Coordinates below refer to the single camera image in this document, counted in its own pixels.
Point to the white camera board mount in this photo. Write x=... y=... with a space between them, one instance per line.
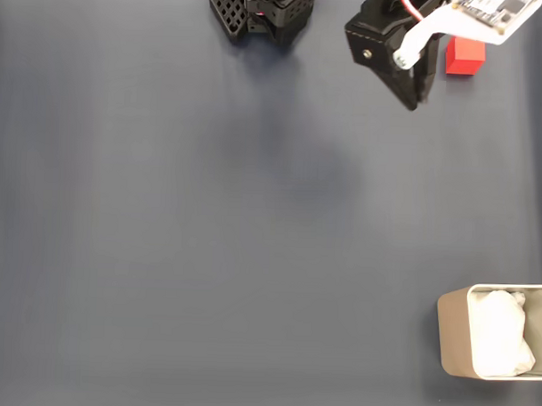
x=491 y=21

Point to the beige rounded box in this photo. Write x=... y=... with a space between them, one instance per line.
x=453 y=334

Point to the red cube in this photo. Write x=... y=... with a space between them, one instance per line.
x=465 y=58

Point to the dark grey mat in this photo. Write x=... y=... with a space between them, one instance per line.
x=207 y=254

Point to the white crumpled cloth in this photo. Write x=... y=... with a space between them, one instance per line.
x=498 y=335

